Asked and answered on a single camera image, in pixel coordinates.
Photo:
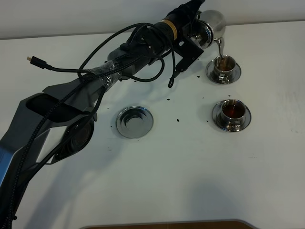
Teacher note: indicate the steel teacup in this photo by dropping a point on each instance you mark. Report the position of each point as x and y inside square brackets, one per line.
[233, 111]
[223, 67]

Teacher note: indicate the brown wooden board edge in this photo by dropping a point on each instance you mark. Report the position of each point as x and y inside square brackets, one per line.
[216, 224]

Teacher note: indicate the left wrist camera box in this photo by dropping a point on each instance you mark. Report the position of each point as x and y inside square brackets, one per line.
[188, 50]

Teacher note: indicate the near steel saucer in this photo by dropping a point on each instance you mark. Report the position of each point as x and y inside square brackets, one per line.
[217, 119]

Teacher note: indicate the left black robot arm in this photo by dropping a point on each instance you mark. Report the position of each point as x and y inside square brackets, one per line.
[59, 122]

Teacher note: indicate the far steel teacup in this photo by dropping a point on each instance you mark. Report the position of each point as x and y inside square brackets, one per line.
[223, 67]

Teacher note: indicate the near steel teacup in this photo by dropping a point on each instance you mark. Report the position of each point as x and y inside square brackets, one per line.
[233, 111]

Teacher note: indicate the stainless steel teapot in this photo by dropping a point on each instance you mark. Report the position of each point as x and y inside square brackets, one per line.
[209, 27]

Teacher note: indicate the teapot steel saucer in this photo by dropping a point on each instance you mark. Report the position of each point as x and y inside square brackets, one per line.
[134, 122]

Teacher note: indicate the far steel saucer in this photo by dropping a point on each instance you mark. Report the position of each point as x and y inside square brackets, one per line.
[234, 74]

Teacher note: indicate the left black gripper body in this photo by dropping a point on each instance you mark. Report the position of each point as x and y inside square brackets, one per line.
[182, 19]

